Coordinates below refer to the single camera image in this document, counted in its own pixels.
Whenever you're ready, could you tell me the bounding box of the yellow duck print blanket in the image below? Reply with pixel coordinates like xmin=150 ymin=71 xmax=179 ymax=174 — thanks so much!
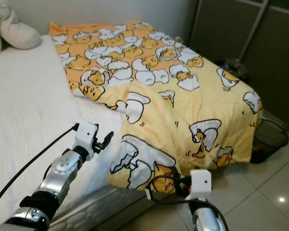
xmin=48 ymin=20 xmax=263 ymax=192

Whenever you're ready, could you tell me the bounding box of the white bed mattress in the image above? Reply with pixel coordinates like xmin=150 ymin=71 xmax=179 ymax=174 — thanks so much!
xmin=0 ymin=34 xmax=158 ymax=231

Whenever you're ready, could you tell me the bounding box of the black mesh waste bin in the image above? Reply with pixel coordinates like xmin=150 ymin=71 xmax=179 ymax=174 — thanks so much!
xmin=250 ymin=117 xmax=289 ymax=165

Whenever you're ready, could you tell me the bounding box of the dark crumpled object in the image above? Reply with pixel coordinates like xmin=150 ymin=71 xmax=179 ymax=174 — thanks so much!
xmin=225 ymin=58 xmax=248 ymax=78

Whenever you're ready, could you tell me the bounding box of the cream plush toy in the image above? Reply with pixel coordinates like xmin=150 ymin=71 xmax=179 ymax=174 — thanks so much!
xmin=0 ymin=0 xmax=42 ymax=58

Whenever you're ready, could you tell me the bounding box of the dark grey wardrobe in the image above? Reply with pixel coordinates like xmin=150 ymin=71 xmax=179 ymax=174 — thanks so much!
xmin=189 ymin=0 xmax=289 ymax=129

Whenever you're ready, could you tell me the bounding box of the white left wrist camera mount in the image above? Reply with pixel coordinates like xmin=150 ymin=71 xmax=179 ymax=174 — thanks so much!
xmin=74 ymin=121 xmax=100 ymax=160

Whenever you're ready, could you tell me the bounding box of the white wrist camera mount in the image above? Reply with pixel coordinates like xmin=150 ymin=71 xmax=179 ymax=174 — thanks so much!
xmin=190 ymin=169 xmax=212 ymax=199
xmin=74 ymin=121 xmax=100 ymax=160

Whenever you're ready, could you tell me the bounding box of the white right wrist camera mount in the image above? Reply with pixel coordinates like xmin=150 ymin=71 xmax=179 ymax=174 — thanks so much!
xmin=190 ymin=169 xmax=212 ymax=199

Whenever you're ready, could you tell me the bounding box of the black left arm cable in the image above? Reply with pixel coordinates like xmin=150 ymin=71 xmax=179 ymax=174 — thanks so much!
xmin=0 ymin=123 xmax=79 ymax=215

